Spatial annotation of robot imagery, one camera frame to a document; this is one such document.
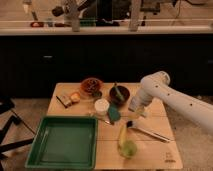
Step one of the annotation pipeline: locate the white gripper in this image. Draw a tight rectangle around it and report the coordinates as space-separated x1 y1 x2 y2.
128 98 146 117

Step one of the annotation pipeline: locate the green cup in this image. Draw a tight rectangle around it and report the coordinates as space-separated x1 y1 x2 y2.
120 140 137 158

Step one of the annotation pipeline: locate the green utensil in bowl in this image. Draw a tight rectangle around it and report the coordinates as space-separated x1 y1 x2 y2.
114 82 125 102

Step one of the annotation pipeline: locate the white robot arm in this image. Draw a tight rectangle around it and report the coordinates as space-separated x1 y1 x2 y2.
128 71 213 135

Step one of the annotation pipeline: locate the metal spoon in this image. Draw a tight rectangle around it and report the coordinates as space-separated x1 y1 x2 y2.
88 112 111 125

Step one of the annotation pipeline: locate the small dark green lid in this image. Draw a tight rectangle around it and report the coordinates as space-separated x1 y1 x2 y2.
92 91 102 100

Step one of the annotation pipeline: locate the green plastic tray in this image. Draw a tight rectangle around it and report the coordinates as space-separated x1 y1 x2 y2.
25 116 98 170

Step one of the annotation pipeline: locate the white round container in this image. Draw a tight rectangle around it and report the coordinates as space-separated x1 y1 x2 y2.
94 98 110 116

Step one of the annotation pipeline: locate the small tan block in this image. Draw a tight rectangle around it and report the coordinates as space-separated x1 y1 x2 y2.
56 95 72 108

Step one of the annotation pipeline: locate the dark red bowl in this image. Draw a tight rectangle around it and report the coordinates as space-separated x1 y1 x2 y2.
109 86 130 106

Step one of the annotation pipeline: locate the yellow banana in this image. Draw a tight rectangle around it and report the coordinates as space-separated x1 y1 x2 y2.
118 125 127 147

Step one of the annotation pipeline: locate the teal sponge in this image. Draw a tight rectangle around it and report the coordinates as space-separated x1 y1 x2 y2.
108 105 121 122

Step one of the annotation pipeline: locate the small orange fruit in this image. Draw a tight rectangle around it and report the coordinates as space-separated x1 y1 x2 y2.
70 92 80 103

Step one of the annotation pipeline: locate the orange bowl with food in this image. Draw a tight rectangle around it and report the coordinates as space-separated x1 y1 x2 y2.
80 77 103 95

